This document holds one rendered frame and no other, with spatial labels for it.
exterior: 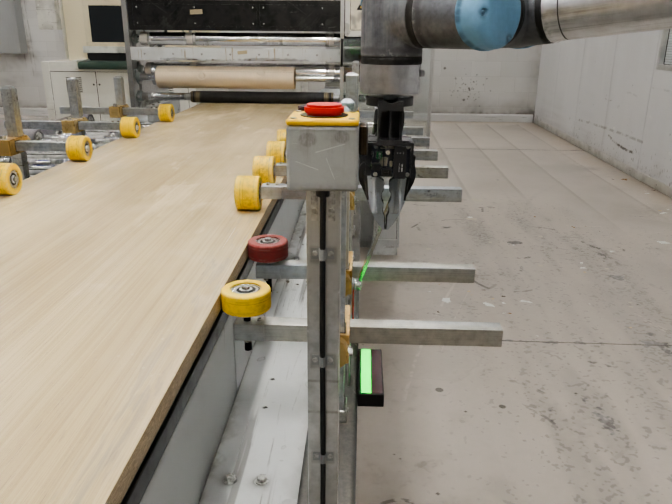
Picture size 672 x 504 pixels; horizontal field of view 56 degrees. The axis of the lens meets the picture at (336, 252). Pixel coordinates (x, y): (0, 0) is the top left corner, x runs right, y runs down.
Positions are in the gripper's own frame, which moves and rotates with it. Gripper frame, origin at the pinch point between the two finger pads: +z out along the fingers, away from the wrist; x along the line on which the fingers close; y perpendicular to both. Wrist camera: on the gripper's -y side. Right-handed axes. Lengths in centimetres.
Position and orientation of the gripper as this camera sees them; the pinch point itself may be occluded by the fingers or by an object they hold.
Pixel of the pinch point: (385, 220)
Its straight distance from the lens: 103.7
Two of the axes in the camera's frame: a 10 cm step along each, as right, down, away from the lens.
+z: -0.1, 9.4, 3.3
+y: -0.4, 3.3, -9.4
